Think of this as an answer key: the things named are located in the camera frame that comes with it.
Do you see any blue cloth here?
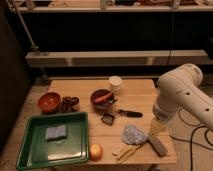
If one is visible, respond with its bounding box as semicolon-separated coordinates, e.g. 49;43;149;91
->
121;125;148;145

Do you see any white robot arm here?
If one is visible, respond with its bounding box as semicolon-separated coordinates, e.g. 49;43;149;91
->
149;63;213;135

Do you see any green plastic tray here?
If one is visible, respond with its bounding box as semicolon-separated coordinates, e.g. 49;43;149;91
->
16;112;89;171

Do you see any yellow banana peel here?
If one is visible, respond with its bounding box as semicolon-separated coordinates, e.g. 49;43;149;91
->
113;145;140;161

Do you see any dark red bowl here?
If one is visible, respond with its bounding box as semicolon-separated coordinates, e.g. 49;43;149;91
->
90;89;115;109

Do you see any white paper cup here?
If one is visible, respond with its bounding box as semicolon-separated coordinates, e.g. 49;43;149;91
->
109;76;122;93

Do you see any orange carrot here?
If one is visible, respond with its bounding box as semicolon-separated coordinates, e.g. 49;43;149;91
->
94;92;113;104

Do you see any yellow apple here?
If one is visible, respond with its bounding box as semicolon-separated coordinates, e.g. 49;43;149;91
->
89;143;103;161

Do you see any wooden shelf beam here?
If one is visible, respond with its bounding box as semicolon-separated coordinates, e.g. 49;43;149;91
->
25;50;213;68

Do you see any brown grape bunch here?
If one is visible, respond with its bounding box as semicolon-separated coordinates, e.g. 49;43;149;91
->
60;96;79;113

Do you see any blue sponge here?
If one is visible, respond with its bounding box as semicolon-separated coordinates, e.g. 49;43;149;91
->
45;125;67;141

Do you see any orange bowl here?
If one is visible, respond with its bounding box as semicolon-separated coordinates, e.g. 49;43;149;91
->
37;92;61;113

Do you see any metal diagonal pole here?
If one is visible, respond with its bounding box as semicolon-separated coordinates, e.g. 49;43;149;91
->
11;0;49;83

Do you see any black handled knife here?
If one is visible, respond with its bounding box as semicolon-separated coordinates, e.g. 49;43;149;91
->
115;109;143;118

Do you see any black floor cable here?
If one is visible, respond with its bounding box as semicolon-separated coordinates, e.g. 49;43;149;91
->
169;108;213;171

